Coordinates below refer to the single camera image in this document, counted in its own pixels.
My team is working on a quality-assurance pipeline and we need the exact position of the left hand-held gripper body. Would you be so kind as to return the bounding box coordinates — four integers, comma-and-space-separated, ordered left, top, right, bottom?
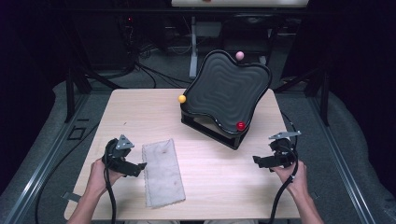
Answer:
102, 133, 135, 175

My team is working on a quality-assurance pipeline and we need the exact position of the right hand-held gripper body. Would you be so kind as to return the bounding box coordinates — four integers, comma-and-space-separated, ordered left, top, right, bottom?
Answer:
269, 130, 303, 169

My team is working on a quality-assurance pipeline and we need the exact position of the white cleaning cloth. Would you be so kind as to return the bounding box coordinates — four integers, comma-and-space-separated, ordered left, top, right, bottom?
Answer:
141, 138, 187, 209

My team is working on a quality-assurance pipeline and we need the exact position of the black wavy tray stand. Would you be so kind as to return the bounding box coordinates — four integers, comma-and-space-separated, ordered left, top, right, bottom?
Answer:
177, 49, 273, 151

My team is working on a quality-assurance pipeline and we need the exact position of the person's left hand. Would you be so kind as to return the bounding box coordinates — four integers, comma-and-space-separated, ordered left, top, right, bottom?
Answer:
90, 159, 125, 195

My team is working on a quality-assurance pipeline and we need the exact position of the person's right hand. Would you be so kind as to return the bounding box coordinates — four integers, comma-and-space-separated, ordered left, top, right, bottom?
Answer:
271, 160, 309, 196

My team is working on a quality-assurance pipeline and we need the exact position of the black metal stand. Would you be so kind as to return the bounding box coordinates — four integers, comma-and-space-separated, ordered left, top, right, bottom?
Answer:
274, 66, 331, 127
64, 66, 122, 124

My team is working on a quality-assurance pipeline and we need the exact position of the black chair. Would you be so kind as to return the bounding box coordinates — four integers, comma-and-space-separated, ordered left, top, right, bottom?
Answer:
216, 13, 283, 63

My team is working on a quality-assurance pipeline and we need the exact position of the thin black cable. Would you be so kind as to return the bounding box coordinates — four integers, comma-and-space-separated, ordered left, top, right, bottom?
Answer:
280, 111, 297, 147

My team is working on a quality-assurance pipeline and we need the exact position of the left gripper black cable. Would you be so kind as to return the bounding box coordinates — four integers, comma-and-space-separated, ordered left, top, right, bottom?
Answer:
102, 141, 118, 224

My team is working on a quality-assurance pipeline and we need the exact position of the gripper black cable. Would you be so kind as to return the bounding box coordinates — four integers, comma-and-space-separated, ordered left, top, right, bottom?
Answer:
269, 146, 300, 224
102, 141, 118, 224

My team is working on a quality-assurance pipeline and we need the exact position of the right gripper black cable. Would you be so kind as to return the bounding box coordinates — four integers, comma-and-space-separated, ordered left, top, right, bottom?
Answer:
269, 146, 300, 224

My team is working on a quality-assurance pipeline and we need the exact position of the aluminium floor rail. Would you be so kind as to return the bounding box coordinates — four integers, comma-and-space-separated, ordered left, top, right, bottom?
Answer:
3, 92, 92, 224
307, 92, 377, 224

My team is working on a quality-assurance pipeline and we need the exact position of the black floor cable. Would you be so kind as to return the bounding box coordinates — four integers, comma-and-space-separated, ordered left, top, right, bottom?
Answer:
35, 123, 101, 224

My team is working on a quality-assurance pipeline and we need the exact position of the bundle of cables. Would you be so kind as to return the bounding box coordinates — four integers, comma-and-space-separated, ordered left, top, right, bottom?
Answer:
118, 15, 194, 90

